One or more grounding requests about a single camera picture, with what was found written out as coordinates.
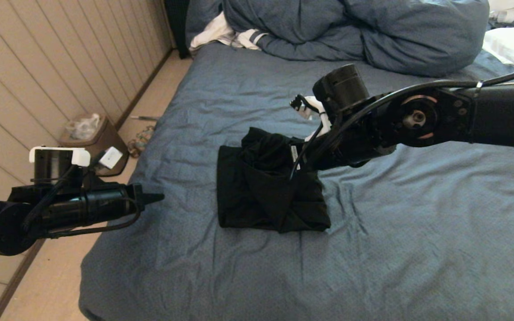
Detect bronze trash bin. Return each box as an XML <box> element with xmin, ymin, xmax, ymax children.
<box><xmin>58</xmin><ymin>115</ymin><xmax>129</xmax><ymax>177</ymax></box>

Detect green patterned slippers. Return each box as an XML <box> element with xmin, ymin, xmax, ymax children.
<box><xmin>128</xmin><ymin>126</ymin><xmax>156</xmax><ymax>159</ymax></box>

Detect black printed t-shirt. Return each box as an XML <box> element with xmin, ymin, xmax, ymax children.
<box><xmin>216</xmin><ymin>127</ymin><xmax>332</xmax><ymax>234</ymax></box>

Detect blue bed sheet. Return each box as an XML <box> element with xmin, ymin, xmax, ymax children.
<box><xmin>79</xmin><ymin>40</ymin><xmax>514</xmax><ymax>321</ymax></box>

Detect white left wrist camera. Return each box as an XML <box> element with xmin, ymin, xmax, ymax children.
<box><xmin>99</xmin><ymin>146</ymin><xmax>124</xmax><ymax>170</ymax></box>

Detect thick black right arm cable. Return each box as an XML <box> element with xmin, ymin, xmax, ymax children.
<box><xmin>289</xmin><ymin>62</ymin><xmax>514</xmax><ymax>181</ymax></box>

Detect black bedside furniture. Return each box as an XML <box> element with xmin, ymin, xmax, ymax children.
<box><xmin>164</xmin><ymin>0</ymin><xmax>191</xmax><ymax>58</ymax></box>

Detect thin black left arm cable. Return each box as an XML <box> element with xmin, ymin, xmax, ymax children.
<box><xmin>47</xmin><ymin>198</ymin><xmax>141</xmax><ymax>239</ymax></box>

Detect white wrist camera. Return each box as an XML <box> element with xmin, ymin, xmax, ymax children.
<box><xmin>290</xmin><ymin>95</ymin><xmax>332</xmax><ymax>141</ymax></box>
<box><xmin>99</xmin><ymin>146</ymin><xmax>124</xmax><ymax>170</ymax></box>

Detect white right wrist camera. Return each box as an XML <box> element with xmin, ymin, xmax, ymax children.
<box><xmin>290</xmin><ymin>95</ymin><xmax>332</xmax><ymax>141</ymax></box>

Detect crumpled blue duvet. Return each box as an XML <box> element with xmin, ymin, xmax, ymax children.
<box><xmin>186</xmin><ymin>0</ymin><xmax>490</xmax><ymax>77</ymax></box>

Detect black left camera bracket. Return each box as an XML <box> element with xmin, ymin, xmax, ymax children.
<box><xmin>83</xmin><ymin>152</ymin><xmax>108</xmax><ymax>192</ymax></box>

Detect white striped garment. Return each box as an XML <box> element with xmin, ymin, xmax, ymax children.
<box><xmin>189</xmin><ymin>11</ymin><xmax>267</xmax><ymax>50</ymax></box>

